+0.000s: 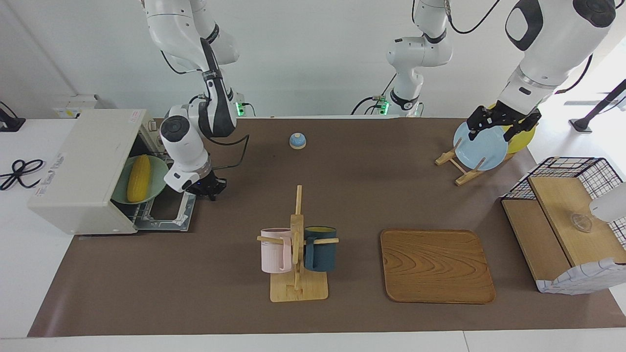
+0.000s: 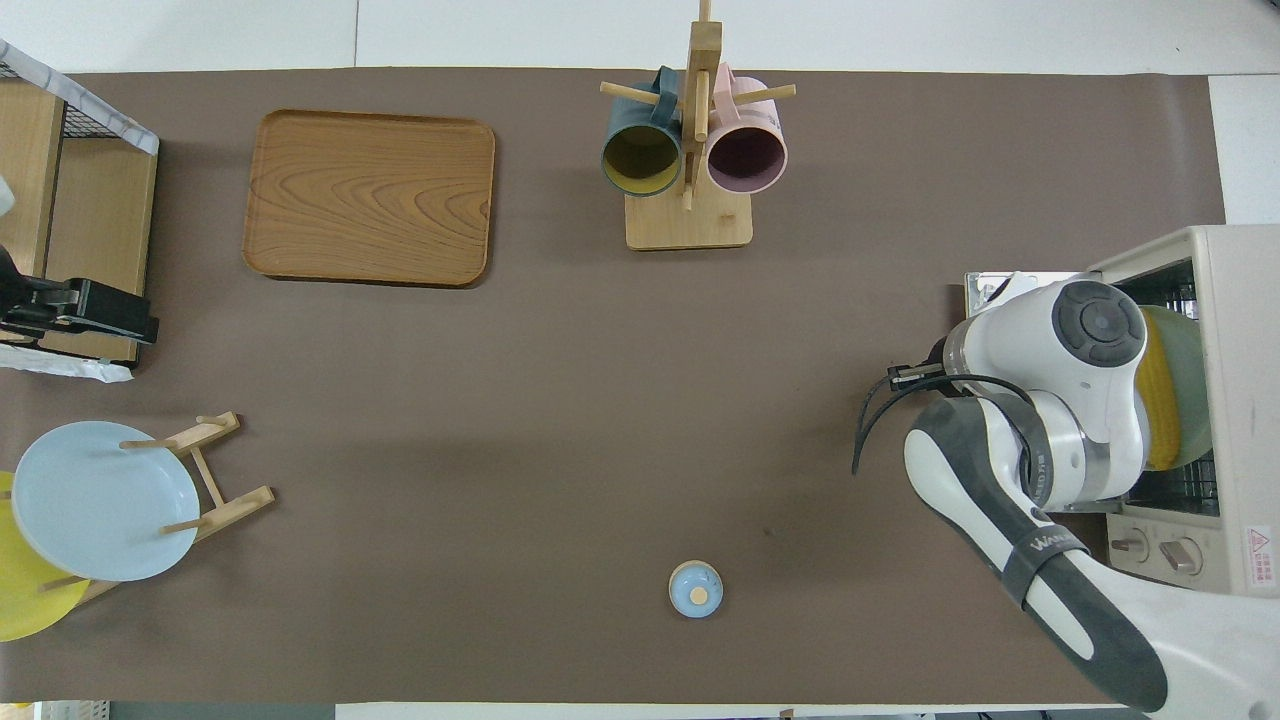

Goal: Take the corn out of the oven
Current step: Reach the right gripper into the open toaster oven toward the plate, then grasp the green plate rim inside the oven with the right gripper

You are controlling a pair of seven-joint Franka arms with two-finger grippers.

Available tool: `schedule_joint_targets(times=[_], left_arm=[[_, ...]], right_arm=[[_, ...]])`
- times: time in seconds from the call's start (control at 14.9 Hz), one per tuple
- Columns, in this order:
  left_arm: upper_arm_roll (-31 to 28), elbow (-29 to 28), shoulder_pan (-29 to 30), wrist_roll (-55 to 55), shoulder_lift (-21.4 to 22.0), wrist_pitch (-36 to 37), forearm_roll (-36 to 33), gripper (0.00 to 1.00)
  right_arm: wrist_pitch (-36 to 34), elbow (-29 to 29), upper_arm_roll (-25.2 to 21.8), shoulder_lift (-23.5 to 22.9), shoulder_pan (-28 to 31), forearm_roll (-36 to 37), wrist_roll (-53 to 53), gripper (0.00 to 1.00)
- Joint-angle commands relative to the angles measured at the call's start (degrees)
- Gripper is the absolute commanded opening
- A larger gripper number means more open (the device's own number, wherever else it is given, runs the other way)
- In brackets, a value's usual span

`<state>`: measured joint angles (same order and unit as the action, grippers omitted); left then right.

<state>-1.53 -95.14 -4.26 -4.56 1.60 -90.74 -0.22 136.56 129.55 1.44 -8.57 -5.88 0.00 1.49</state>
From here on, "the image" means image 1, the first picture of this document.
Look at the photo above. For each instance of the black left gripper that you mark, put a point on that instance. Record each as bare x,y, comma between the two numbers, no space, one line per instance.
506,113

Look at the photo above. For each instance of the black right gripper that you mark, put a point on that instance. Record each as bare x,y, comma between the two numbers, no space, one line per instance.
208,185

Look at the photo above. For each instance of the glass oven door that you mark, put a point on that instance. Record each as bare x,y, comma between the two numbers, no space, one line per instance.
166,225

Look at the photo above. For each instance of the pale green plate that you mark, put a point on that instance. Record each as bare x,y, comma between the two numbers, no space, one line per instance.
157,178

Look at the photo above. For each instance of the yellow corn cob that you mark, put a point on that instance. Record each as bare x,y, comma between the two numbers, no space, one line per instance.
139,178

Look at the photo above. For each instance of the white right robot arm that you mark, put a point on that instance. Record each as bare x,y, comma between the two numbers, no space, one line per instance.
181,142

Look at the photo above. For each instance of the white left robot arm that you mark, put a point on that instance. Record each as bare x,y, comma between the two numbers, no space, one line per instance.
552,44

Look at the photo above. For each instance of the cream toaster oven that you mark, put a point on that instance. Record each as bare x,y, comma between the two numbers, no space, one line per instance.
78,166

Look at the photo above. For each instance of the yellow plate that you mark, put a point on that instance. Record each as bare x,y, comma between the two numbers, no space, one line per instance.
523,139

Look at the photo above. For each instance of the light blue plate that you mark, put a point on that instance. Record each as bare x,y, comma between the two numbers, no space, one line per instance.
481,149

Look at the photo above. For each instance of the wooden plate rack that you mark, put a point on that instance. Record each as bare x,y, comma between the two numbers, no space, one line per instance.
467,177

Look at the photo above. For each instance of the black stand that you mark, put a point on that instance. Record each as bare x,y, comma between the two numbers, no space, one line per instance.
582,124

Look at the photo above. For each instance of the pink mug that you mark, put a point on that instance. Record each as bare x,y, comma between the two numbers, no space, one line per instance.
274,252

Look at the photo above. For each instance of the dark teal mug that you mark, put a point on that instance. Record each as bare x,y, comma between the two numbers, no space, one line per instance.
323,252

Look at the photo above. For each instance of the wooden mug rack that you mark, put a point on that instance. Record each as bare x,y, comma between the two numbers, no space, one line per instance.
297,288

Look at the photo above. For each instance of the small clear glass dish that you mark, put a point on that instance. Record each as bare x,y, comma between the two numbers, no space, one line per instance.
581,223

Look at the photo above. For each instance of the brown table mat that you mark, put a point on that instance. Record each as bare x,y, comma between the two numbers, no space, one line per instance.
342,195

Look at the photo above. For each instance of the white rounded device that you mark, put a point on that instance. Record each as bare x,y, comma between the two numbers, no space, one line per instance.
611,205

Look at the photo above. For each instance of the wooden serving tray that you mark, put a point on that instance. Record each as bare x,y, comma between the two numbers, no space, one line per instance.
435,266

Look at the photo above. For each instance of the white power strip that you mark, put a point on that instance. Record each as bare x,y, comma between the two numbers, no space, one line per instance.
73,105

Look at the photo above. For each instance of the white checked cloth liner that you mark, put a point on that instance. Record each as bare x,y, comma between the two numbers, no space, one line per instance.
582,281

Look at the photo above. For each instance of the black clamp mount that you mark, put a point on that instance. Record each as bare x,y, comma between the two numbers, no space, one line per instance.
12,124

